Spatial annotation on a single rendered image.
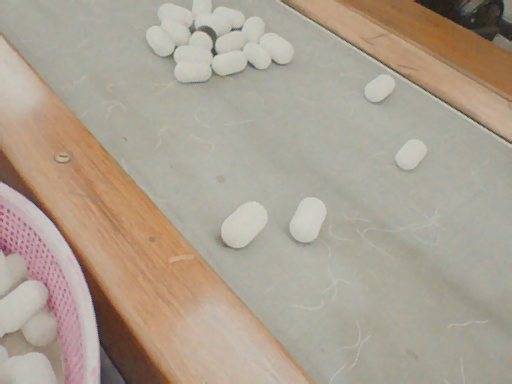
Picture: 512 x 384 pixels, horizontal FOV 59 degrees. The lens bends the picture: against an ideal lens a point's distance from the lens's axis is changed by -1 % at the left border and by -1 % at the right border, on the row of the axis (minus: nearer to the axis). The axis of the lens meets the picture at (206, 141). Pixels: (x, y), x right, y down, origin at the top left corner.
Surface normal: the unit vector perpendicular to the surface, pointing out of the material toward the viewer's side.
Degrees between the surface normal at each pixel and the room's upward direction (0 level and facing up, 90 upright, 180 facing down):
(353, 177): 0
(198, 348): 0
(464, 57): 0
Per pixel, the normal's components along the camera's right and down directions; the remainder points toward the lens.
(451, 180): 0.13, -0.70
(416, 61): -0.44, -0.22
